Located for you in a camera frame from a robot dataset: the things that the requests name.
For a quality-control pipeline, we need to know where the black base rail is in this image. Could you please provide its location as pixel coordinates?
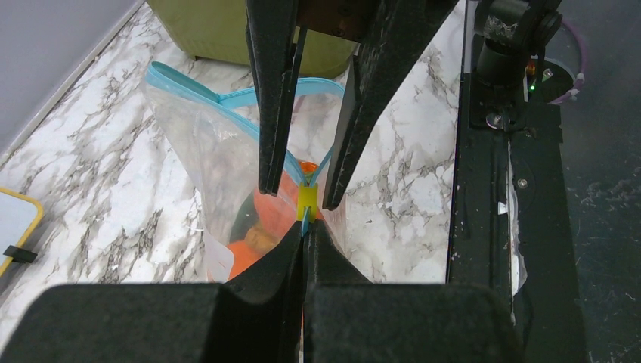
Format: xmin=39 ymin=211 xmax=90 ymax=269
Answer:
xmin=445 ymin=0 xmax=590 ymax=363

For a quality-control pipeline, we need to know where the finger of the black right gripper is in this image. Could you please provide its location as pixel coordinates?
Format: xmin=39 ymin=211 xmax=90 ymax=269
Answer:
xmin=246 ymin=0 xmax=307 ymax=196
xmin=323 ymin=1 xmax=457 ymax=210

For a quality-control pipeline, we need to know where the orange toy pumpkin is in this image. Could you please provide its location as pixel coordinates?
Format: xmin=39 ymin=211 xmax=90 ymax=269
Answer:
xmin=253 ymin=171 xmax=299 ymax=240

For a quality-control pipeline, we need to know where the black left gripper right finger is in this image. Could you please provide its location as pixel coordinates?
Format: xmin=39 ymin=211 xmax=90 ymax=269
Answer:
xmin=303 ymin=222 xmax=525 ymax=362

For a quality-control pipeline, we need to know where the orange toy tangerine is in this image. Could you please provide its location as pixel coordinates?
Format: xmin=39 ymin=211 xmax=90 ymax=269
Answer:
xmin=228 ymin=240 xmax=262 ymax=280

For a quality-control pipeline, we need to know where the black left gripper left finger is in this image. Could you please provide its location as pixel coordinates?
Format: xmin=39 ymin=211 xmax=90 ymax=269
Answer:
xmin=1 ymin=222 xmax=303 ymax=362

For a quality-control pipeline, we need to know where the clear blue zip top bag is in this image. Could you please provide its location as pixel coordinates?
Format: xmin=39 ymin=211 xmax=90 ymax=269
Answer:
xmin=144 ymin=61 xmax=345 ymax=282

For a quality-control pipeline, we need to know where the olive green plastic bin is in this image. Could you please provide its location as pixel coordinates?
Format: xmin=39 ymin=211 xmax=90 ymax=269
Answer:
xmin=147 ymin=0 xmax=356 ymax=79

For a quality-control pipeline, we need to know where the green toy vegetable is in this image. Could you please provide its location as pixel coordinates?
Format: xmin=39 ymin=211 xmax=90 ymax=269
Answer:
xmin=229 ymin=192 xmax=259 ymax=243

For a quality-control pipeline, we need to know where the yellow framed whiteboard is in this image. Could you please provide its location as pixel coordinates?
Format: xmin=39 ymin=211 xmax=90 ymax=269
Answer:
xmin=1 ymin=188 xmax=44 ymax=275

